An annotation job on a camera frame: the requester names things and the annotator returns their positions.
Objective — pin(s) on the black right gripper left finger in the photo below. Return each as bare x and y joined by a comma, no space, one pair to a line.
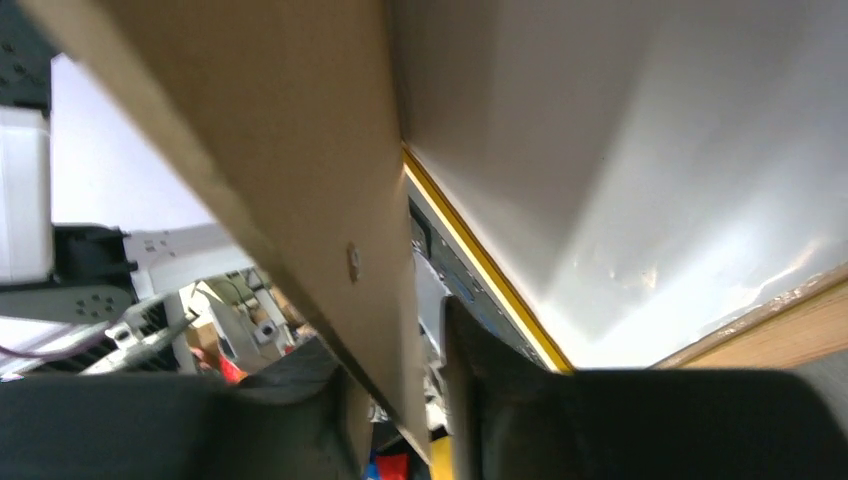
288,421

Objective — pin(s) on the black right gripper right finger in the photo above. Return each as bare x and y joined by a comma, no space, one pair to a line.
629,424

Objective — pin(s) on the building and sky photo print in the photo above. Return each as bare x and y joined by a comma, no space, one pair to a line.
643,172

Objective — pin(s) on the brown fibreboard backing board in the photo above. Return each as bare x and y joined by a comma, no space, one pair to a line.
281,117

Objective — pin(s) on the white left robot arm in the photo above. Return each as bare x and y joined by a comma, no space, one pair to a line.
93,222

